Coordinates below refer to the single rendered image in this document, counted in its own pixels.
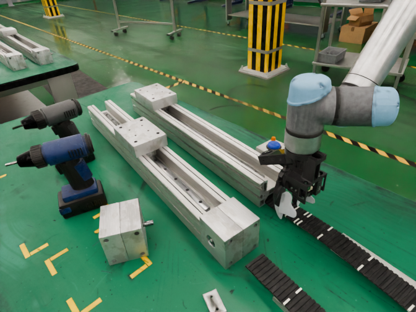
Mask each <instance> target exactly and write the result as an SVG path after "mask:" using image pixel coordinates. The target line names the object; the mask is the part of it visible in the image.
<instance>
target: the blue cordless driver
mask: <svg viewBox="0 0 416 312"><path fill-rule="evenodd" d="M94 151H95V150H94V147H93V144H92V140H91V138H90V134H87V133H84V135H83V136H82V135H81V134H76V135H73V136H68V137H64V138H60V139H56V140H53V141H48V142H44V143H43V145H40V144H38V145H34V146H31V147H30V150H28V151H26V152H24V153H22V154H20V155H18V156H17V157H16V161H15V162H11V163H7V164H5V166H6V167H7V166H10V165H14V164H18V166H19V167H21V168H22V167H37V168H38V169H39V168H44V167H47V166H48V164H49V165H50V166H53V165H55V168H56V169H57V171H58V172H59V174H60V175H62V174H64V176H65V177H66V179H67V180H68V182H69V184H67V185H64V186H62V187H61V191H59V192H58V207H59V213H60V214H61V215H62V216H63V217H64V218H65V219H68V218H71V217H74V216H77V215H80V214H83V213H86V212H89V211H91V210H95V209H98V208H100V206H105V205H107V201H106V196H105V192H104V189H103V186H102V183H101V181H100V180H96V179H95V178H94V177H92V175H93V174H92V172H91V171H90V169H89V167H88V166H87V164H86V162H85V160H84V159H83V158H82V157H86V156H88V154H89V153H90V154H93V152H94Z"/></svg>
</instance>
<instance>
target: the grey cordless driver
mask: <svg viewBox="0 0 416 312"><path fill-rule="evenodd" d="M78 115H79V116H80V115H82V107H81V105H80V103H79V102H78V100H76V99H75V98H73V99H71V100H70V99H68V100H65V101H63V102H59V103H55V104H53V105H50V106H46V107H43V108H40V111H39V110H35V111H32V112H31V114H30V115H29V116H27V117H26V118H24V119H22V120H21V121H20V123H21V125H18V126H15V127H13V128H12V129H13V130H14V129H17V128H20V127H23V128H24V129H25V130H26V129H37V128H38V129H39V130H41V129H44V128H47V126H49V127H51V126H52V127H51V129H52V130H53V132H54V134H55V135H58V136H59V138H64V137H68V136H73V135H76V134H80V132H79V130H78V128H77V127H76V125H75V123H74V122H73V121H70V119H73V118H76V117H78ZM82 158H83V159H84V160H85V162H86V163H89V162H91V161H92V160H95V156H94V154H90V153H89V154H88V156H86V157H82Z"/></svg>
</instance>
